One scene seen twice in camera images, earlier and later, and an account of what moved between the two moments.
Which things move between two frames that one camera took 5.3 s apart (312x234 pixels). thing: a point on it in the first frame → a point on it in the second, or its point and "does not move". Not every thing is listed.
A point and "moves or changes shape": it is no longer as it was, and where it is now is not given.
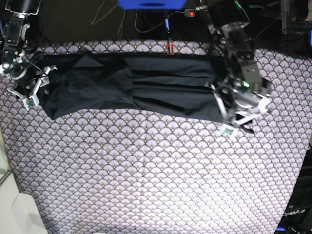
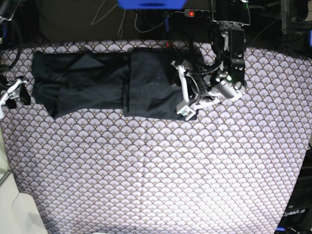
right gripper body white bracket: (232, 120) → (186, 110)
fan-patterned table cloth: (132, 171) does not move
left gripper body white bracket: (29, 101) → (11, 94)
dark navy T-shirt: (187, 85) moves or changes shape
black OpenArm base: (297, 218) does not move
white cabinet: (17, 215) does not move
